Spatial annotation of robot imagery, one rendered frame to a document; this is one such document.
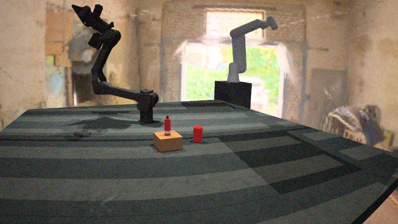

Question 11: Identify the orange block with round hole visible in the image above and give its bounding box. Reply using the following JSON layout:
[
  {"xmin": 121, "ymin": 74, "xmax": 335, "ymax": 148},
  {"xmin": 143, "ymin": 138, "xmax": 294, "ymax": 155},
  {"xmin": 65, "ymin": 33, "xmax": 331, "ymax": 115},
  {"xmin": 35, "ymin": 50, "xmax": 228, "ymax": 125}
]
[{"xmin": 154, "ymin": 130, "xmax": 183, "ymax": 152}]

